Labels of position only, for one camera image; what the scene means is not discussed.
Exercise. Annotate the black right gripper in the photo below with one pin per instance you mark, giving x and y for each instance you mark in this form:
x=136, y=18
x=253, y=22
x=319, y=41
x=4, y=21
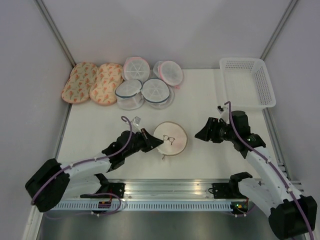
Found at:
x=212, y=123

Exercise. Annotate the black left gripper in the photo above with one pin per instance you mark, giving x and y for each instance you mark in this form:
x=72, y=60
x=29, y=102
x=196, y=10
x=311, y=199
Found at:
x=150, y=141

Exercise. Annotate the beige trimmed round laundry bag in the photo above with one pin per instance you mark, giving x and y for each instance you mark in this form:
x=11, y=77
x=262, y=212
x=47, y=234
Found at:
x=175, y=139

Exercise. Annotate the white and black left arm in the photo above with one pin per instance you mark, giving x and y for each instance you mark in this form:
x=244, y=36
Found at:
x=54, y=181

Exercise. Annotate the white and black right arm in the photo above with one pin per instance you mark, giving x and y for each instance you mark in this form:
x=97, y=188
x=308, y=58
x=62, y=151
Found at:
x=289, y=212

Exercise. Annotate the white mesh laundry bag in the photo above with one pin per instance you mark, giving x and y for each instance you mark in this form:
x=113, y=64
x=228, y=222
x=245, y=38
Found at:
x=128, y=94

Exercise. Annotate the blue trimmed laundry bag right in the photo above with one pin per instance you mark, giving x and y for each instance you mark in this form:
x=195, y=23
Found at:
x=157, y=93

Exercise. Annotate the pink trimmed laundry bag right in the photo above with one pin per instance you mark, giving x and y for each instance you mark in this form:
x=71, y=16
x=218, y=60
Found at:
x=170, y=72

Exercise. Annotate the pink trimmed laundry bag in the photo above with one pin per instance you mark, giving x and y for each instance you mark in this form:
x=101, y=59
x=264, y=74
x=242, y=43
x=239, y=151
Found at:
x=136, y=68
x=170, y=72

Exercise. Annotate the pink trimmed laundry bag left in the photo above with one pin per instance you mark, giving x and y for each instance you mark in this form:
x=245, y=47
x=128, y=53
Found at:
x=136, y=68

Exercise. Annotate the floral peach bra pad right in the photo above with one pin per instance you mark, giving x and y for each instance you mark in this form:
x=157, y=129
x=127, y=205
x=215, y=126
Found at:
x=108, y=78

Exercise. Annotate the floral peach bra pad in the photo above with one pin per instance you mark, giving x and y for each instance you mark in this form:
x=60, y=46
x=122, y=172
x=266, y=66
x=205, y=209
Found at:
x=81, y=79
x=108, y=78

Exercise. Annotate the floral peach bra pad left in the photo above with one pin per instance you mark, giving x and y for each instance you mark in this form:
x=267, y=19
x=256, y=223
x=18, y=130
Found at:
x=81, y=79

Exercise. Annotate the white perforated plastic basket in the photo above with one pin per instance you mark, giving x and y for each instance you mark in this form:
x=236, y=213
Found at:
x=247, y=84

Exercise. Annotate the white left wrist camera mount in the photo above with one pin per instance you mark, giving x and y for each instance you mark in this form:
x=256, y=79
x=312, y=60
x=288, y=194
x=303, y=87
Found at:
x=135, y=123

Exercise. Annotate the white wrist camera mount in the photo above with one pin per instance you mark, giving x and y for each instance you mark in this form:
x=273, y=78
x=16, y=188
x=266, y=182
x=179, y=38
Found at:
x=224, y=113
x=135, y=123

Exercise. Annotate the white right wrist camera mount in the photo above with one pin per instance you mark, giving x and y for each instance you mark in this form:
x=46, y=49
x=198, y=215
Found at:
x=224, y=113

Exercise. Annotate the aluminium mounting rail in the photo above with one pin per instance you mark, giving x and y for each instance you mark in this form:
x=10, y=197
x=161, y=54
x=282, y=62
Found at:
x=140, y=190

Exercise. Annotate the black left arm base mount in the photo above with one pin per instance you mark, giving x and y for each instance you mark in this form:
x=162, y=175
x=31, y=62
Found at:
x=108, y=191

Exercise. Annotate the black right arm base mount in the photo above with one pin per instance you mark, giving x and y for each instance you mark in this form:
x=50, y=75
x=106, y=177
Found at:
x=222, y=190

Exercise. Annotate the white slotted cable duct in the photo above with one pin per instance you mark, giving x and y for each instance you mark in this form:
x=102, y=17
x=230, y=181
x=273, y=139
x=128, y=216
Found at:
x=91, y=205

